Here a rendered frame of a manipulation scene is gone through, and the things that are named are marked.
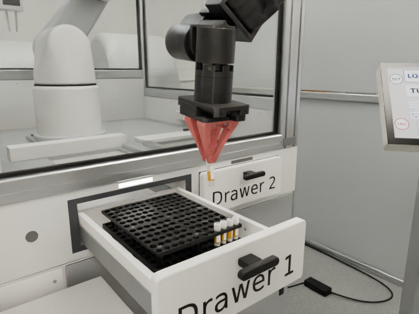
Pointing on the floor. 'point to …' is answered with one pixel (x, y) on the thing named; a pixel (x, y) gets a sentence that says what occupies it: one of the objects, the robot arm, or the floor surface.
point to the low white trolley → (77, 301)
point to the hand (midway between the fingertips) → (209, 157)
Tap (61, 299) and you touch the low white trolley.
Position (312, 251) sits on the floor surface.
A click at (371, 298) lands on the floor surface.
